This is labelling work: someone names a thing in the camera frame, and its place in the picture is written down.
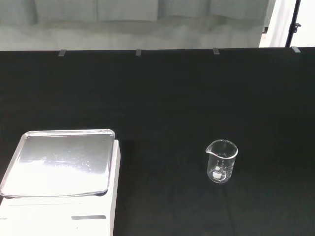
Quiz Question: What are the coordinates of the white upright panel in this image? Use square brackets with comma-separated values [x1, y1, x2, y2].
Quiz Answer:
[259, 0, 315, 48]

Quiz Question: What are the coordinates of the small clear glass beaker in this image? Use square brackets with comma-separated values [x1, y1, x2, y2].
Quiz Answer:
[205, 139, 239, 184]

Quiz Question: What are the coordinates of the grey curtain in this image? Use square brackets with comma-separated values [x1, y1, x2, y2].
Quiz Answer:
[0, 0, 276, 52]

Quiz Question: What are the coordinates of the black tripod pole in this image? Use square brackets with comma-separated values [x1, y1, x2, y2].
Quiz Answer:
[284, 0, 302, 47]

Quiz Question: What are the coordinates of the white electronic balance steel pan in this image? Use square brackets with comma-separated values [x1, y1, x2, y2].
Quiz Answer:
[0, 128, 121, 236]

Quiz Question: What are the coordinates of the black bench cloth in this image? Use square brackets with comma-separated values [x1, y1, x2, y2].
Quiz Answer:
[0, 46, 315, 236]

